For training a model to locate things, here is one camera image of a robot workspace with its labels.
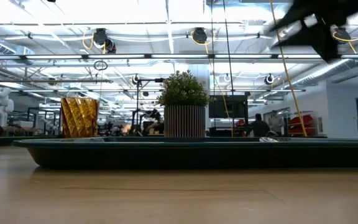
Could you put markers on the artificial plant in ribbed pot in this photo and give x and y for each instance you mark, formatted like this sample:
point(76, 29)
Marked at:
point(183, 121)

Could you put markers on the white robot figure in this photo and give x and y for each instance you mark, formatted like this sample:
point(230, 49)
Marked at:
point(0, 105)

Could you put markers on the black camera stand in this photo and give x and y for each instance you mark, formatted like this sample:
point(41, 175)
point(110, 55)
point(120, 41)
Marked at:
point(158, 80)

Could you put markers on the red storage bins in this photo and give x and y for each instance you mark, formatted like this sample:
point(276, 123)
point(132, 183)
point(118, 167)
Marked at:
point(309, 121)

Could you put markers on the black background robot arm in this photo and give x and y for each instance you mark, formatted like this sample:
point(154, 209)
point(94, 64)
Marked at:
point(152, 121)

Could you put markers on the person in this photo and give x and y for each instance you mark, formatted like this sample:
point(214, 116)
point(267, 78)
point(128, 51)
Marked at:
point(277, 123)
point(259, 126)

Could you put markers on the black monitor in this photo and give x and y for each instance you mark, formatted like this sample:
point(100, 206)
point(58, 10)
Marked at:
point(238, 107)

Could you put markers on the amber ribbed glass cup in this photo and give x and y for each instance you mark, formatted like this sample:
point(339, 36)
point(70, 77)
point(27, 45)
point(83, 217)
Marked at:
point(79, 118)

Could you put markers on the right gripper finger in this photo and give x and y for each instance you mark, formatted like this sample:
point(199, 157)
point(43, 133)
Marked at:
point(326, 46)
point(300, 37)

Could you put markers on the dark green serving tray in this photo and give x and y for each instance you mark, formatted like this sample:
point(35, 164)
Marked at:
point(197, 155)

